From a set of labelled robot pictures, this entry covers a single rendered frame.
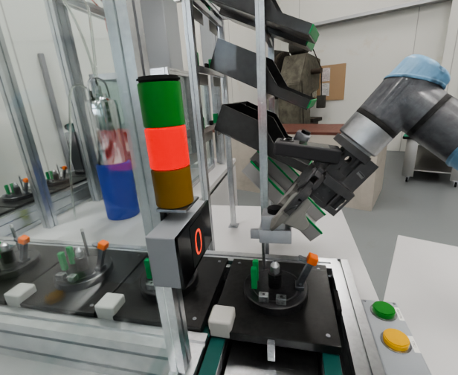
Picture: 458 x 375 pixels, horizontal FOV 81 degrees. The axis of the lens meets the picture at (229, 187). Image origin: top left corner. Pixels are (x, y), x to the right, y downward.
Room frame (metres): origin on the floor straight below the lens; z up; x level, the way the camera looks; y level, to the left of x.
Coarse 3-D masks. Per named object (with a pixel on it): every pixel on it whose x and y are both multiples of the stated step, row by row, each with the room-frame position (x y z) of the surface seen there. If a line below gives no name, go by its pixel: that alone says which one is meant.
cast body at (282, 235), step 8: (264, 208) 0.51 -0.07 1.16; (272, 208) 0.49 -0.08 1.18; (280, 208) 0.48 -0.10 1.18; (264, 216) 0.48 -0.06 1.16; (272, 216) 0.47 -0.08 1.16; (264, 224) 0.48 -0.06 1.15; (256, 232) 0.50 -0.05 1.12; (264, 232) 0.48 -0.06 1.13; (272, 232) 0.47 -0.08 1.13; (280, 232) 0.47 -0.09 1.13; (288, 232) 0.47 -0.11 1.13; (264, 240) 0.48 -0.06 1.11; (272, 240) 0.47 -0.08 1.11; (280, 240) 0.47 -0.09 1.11; (288, 240) 0.47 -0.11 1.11
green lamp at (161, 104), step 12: (144, 84) 0.31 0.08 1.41; (156, 84) 0.31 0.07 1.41; (168, 84) 0.32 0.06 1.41; (180, 84) 0.33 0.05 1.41; (144, 96) 0.31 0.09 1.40; (156, 96) 0.31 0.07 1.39; (168, 96) 0.31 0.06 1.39; (180, 96) 0.33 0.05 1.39; (144, 108) 0.32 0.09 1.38; (156, 108) 0.31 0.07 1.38; (168, 108) 0.31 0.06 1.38; (180, 108) 0.33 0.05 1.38; (144, 120) 0.32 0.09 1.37; (156, 120) 0.31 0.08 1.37; (168, 120) 0.31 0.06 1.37; (180, 120) 0.32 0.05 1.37
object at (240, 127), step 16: (224, 112) 0.76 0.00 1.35; (240, 112) 0.74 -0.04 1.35; (256, 112) 0.86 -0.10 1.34; (224, 128) 0.76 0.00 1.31; (240, 128) 0.74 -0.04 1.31; (256, 128) 0.72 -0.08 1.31; (272, 128) 0.83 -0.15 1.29; (256, 144) 0.72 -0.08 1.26; (272, 144) 0.71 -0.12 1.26; (288, 160) 0.69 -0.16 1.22; (304, 160) 0.77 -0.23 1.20
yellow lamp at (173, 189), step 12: (180, 168) 0.32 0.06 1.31; (156, 180) 0.32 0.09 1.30; (168, 180) 0.31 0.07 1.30; (180, 180) 0.32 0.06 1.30; (156, 192) 0.32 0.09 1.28; (168, 192) 0.31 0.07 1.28; (180, 192) 0.31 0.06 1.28; (192, 192) 0.33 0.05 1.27; (156, 204) 0.32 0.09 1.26; (168, 204) 0.31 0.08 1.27; (180, 204) 0.31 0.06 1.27
